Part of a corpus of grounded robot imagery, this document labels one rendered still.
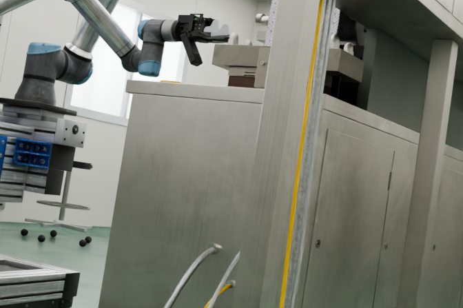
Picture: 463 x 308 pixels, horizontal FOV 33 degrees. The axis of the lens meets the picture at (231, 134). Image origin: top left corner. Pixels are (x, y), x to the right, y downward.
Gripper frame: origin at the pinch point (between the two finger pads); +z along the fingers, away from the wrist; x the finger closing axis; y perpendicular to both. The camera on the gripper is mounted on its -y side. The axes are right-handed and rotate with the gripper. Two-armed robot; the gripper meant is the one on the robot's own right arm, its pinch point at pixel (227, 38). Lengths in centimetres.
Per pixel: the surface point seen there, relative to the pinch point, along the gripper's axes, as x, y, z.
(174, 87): -25.8, -20.3, 1.8
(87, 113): 301, -4, -341
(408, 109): 35, -13, 49
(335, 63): -20, -10, 48
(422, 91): 45, -6, 49
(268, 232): -77, -53, 67
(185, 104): -25.8, -25.0, 6.6
